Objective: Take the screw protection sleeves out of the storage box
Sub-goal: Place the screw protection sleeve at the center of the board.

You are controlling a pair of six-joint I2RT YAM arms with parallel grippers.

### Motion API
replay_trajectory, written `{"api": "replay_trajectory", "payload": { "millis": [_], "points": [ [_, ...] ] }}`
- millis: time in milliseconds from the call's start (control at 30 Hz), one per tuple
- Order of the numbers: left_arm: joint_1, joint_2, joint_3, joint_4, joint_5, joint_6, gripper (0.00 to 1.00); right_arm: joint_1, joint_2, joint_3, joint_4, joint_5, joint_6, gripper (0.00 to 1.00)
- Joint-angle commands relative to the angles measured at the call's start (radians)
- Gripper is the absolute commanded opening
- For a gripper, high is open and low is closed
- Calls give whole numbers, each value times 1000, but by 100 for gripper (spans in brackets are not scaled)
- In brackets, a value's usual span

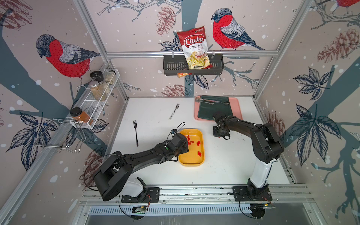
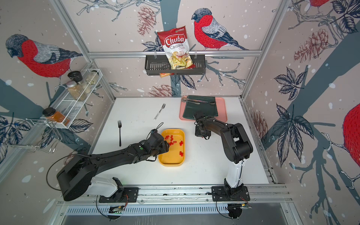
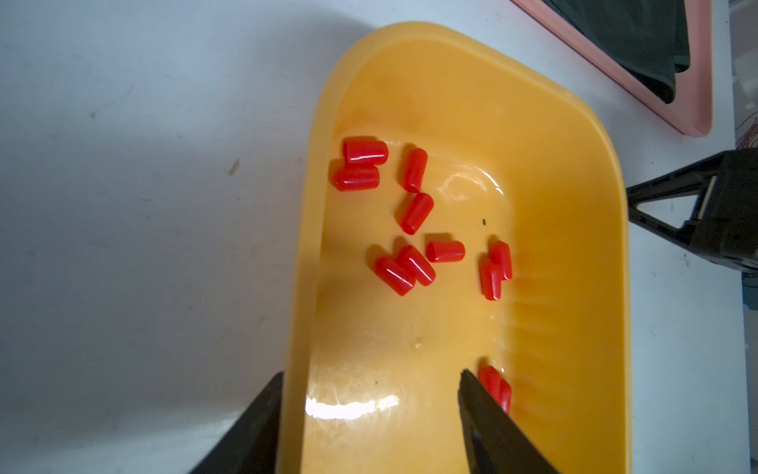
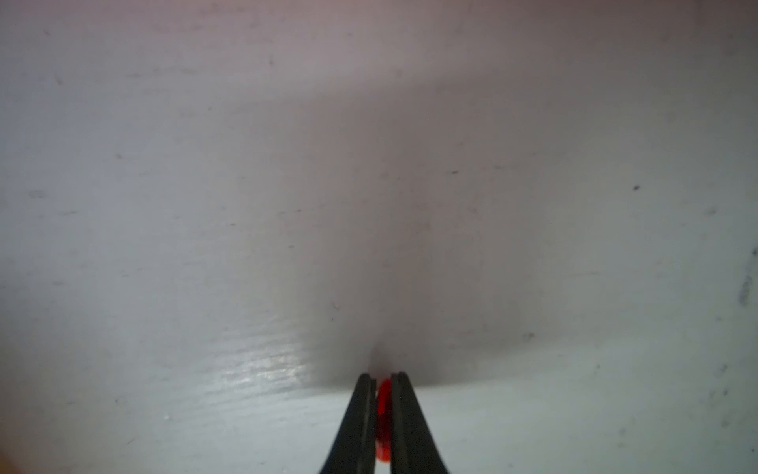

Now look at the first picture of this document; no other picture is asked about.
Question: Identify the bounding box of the silver lid spice jar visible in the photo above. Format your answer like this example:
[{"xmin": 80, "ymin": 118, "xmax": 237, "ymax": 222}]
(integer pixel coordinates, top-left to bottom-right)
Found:
[{"xmin": 89, "ymin": 81, "xmax": 107, "ymax": 101}]

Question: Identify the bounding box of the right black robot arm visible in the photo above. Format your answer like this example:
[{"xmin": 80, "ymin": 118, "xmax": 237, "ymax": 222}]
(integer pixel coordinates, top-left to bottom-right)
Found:
[{"xmin": 213, "ymin": 111, "xmax": 284, "ymax": 197}]

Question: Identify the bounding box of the aluminium frame profile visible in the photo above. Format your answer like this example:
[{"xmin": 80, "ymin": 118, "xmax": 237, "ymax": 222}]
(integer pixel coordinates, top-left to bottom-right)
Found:
[{"xmin": 105, "ymin": 50, "xmax": 280, "ymax": 59}]

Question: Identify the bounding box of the small snack packet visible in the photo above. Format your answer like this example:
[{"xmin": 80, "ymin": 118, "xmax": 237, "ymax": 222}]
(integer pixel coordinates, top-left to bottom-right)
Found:
[{"xmin": 177, "ymin": 73, "xmax": 189, "ymax": 78}]

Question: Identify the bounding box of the white wire spice rack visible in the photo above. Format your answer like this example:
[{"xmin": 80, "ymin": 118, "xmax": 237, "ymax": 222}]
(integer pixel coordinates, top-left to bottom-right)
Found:
[{"xmin": 76, "ymin": 68, "xmax": 119, "ymax": 131}]

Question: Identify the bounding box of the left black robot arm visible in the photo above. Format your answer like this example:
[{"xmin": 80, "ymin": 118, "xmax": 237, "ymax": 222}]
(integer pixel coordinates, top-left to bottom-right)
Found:
[{"xmin": 93, "ymin": 133, "xmax": 189, "ymax": 202}]

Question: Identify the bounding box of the silver fork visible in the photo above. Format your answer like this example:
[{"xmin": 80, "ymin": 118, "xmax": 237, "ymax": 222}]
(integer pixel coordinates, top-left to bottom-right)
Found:
[{"xmin": 169, "ymin": 103, "xmax": 180, "ymax": 120}]

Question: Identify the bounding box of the dark green cloth napkin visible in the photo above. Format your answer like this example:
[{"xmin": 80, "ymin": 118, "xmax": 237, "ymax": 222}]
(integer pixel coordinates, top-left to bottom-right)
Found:
[{"xmin": 198, "ymin": 95, "xmax": 233, "ymax": 121}]

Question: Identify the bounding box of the iridescent metal spoon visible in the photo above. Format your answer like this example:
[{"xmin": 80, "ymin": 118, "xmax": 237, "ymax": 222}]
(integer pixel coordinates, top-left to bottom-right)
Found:
[{"xmin": 209, "ymin": 99, "xmax": 230, "ymax": 105}]

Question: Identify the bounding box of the chrome wire holder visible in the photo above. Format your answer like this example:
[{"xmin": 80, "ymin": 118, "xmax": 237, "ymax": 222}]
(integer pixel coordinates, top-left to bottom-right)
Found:
[{"xmin": 34, "ymin": 118, "xmax": 86, "ymax": 154}]

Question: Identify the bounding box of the red cassava chips bag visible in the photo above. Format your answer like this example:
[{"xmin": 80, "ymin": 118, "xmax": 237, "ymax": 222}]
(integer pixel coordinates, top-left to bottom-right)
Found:
[{"xmin": 177, "ymin": 26, "xmax": 212, "ymax": 69}]

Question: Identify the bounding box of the black lid spice jar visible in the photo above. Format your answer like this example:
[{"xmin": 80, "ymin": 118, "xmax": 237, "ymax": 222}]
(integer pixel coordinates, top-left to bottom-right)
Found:
[{"xmin": 90, "ymin": 71, "xmax": 108, "ymax": 88}]

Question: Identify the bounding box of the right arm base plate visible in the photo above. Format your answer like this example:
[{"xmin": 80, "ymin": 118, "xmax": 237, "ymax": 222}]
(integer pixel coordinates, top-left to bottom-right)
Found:
[{"xmin": 232, "ymin": 185, "xmax": 273, "ymax": 202}]

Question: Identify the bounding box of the yellow plastic storage box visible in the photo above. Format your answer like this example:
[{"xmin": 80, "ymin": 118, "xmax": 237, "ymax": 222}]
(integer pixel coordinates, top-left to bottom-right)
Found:
[{"xmin": 179, "ymin": 129, "xmax": 205, "ymax": 167}]

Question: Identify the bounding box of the pink plastic tray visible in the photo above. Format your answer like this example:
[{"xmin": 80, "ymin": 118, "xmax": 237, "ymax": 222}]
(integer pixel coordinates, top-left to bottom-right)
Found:
[{"xmin": 194, "ymin": 97, "xmax": 243, "ymax": 121}]

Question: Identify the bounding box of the orange spice jar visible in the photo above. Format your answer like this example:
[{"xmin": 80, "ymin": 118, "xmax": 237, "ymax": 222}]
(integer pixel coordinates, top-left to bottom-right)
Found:
[{"xmin": 69, "ymin": 107, "xmax": 93, "ymax": 125}]

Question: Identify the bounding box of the black wall basket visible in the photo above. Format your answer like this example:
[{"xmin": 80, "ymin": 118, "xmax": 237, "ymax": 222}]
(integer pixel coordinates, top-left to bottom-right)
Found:
[{"xmin": 163, "ymin": 54, "xmax": 224, "ymax": 76}]

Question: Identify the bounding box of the black fork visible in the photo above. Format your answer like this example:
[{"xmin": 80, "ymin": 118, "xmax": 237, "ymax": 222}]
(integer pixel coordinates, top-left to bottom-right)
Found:
[{"xmin": 133, "ymin": 120, "xmax": 139, "ymax": 147}]

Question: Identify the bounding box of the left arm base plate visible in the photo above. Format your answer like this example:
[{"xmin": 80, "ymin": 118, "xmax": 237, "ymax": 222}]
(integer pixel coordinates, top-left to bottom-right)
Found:
[{"xmin": 121, "ymin": 187, "xmax": 160, "ymax": 203}]

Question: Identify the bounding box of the clear spice jar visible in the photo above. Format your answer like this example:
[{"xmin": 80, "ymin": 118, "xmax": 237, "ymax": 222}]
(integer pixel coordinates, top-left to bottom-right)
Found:
[{"xmin": 105, "ymin": 70, "xmax": 116, "ymax": 85}]

